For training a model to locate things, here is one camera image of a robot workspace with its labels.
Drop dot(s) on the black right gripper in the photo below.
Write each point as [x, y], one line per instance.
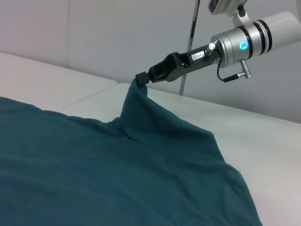
[200, 63]

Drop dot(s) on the teal blue shirt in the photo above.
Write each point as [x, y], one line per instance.
[117, 176]

